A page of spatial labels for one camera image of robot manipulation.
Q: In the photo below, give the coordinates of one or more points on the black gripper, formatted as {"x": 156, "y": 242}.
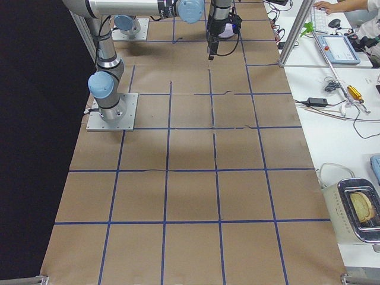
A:
{"x": 214, "y": 29}

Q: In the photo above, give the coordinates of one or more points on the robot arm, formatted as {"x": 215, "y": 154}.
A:
{"x": 128, "y": 25}
{"x": 103, "y": 84}

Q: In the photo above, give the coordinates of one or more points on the lavender plate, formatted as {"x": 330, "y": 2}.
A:
{"x": 227, "y": 33}

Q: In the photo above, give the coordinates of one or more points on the person's hand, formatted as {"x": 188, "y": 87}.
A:
{"x": 328, "y": 7}

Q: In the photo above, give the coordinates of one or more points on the black power adapter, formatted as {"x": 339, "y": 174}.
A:
{"x": 317, "y": 102}

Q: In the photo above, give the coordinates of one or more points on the white keyboard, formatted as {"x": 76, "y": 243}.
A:
{"x": 319, "y": 20}

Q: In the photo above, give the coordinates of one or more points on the black computer mouse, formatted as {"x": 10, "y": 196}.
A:
{"x": 335, "y": 23}

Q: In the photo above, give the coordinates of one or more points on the teach pendant tablet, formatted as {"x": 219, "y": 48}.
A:
{"x": 338, "y": 49}

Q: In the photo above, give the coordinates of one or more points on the long metal reacher rod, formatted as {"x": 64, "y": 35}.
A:
{"x": 332, "y": 65}

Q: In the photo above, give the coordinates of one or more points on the toast slice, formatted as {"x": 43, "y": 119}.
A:
{"x": 362, "y": 206}

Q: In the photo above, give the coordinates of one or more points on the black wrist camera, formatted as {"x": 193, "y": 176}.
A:
{"x": 235, "y": 21}

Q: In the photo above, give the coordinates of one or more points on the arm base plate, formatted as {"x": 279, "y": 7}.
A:
{"x": 121, "y": 117}
{"x": 138, "y": 33}

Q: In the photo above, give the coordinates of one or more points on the aluminium frame post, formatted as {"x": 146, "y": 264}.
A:
{"x": 294, "y": 33}

